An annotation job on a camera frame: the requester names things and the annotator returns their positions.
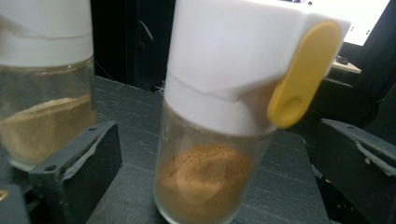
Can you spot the white lid jar brown powder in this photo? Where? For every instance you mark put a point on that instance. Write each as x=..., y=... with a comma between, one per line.
x=218, y=93

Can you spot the bright monitor screen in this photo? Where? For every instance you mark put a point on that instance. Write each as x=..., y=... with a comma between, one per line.
x=364, y=18

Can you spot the white lid jar tan powder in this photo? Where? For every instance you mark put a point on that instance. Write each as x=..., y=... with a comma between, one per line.
x=43, y=93

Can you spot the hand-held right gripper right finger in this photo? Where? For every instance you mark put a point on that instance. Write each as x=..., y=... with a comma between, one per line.
x=358, y=161

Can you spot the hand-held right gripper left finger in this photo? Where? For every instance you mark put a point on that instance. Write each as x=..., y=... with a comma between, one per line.
x=77, y=165

